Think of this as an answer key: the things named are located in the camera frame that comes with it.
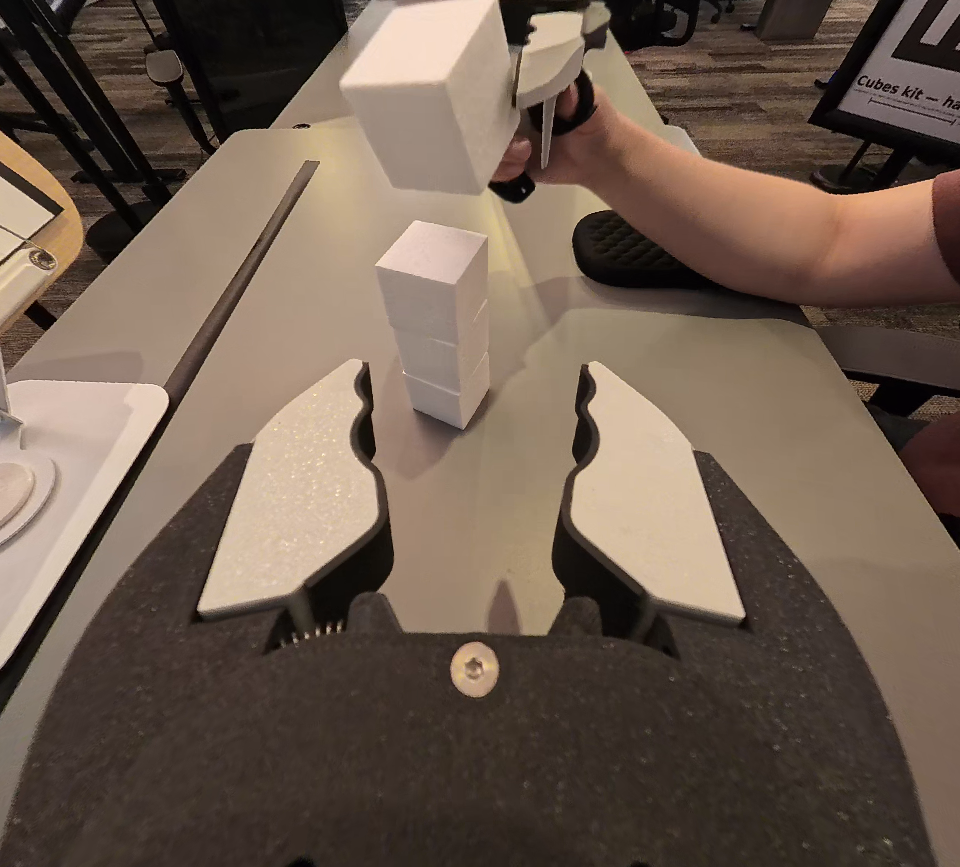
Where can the framed marker sign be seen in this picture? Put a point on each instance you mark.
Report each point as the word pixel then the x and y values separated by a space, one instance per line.
pixel 900 68

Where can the grey trash bin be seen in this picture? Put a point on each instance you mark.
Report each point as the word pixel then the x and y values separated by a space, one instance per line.
pixel 799 4

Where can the person's right hand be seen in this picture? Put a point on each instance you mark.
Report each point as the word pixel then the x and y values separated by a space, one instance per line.
pixel 592 154

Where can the white and wooden document stand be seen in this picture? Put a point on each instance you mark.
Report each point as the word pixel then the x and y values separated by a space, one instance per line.
pixel 90 447

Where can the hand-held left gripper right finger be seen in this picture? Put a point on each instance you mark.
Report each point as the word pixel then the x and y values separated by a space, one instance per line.
pixel 652 514

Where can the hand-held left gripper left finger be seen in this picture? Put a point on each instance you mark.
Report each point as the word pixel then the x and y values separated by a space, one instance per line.
pixel 300 507

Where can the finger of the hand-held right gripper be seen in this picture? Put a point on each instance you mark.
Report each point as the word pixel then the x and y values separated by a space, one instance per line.
pixel 551 61

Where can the white hard foam cube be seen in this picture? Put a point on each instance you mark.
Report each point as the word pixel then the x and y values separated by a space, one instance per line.
pixel 427 94
pixel 442 357
pixel 427 274
pixel 442 398

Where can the person's right forearm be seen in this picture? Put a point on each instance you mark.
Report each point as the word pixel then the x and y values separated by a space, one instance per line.
pixel 750 229

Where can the printed instruction sheet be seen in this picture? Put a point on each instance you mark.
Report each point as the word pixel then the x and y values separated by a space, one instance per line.
pixel 19 207

